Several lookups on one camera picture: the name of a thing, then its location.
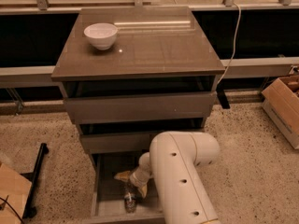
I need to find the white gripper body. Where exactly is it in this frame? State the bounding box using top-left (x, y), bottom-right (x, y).
top-left (129, 168), bottom-right (152, 188)

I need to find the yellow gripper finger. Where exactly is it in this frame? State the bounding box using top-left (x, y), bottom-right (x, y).
top-left (114, 171), bottom-right (131, 182)
top-left (138, 186), bottom-right (148, 199)

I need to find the clear plastic water bottle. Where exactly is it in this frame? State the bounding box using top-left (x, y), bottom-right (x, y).
top-left (124, 183), bottom-right (137, 213)

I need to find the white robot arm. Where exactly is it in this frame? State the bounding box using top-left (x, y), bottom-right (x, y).
top-left (115, 132), bottom-right (221, 224)

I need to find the grey open bottom drawer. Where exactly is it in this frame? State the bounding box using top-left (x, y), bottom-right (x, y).
top-left (82, 151), bottom-right (166, 224)

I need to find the grey middle drawer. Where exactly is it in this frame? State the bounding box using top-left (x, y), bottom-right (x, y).
top-left (79, 132), bottom-right (160, 154)

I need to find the grey top drawer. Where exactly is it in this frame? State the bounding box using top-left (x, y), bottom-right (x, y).
top-left (64, 92), bottom-right (216, 124)

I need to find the grey drawer cabinet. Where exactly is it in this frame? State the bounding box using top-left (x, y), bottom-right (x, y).
top-left (50, 6), bottom-right (226, 173)

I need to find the black metal stand leg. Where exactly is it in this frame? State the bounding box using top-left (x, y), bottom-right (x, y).
top-left (22, 143), bottom-right (49, 218)

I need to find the cardboard box left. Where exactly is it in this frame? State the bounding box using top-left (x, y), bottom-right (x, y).
top-left (0, 163), bottom-right (31, 224)

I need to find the cardboard box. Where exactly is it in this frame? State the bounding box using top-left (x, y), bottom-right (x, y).
top-left (0, 163), bottom-right (31, 224)
top-left (263, 75), bottom-right (299, 149)

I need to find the white ceramic bowl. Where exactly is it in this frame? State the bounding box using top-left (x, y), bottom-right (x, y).
top-left (84, 23), bottom-right (118, 50)

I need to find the cardboard box right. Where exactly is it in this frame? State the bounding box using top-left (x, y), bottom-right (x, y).
top-left (263, 75), bottom-right (299, 149)

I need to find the black cable bottom left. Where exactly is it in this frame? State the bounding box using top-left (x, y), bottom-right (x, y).
top-left (0, 195), bottom-right (25, 224)

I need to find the white power cable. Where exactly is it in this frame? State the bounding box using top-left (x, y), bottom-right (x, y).
top-left (216, 3), bottom-right (242, 86)

